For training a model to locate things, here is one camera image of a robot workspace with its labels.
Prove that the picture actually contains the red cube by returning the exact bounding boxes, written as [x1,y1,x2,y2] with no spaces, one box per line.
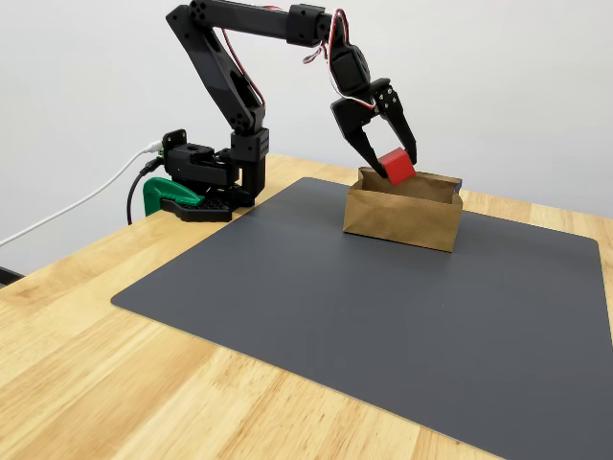
[376,147,417,187]

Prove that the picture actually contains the brown paper bag tray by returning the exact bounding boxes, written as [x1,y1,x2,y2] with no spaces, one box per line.
[342,166,464,253]

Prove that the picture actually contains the grey mat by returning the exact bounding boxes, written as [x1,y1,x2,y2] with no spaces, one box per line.
[110,176,613,460]

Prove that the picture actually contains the green table clamp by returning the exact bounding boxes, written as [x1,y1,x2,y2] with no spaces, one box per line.
[142,176,206,217]

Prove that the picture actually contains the red and white servo wires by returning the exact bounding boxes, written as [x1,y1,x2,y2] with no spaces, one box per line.
[220,5,379,114]

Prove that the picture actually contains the black controller board mount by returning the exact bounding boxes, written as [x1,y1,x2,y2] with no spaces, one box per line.
[155,127,189,162]

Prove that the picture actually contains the black cable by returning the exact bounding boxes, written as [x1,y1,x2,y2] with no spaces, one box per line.
[125,159,164,225]

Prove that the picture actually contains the white cable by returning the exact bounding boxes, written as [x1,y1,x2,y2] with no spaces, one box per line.
[0,142,162,248]

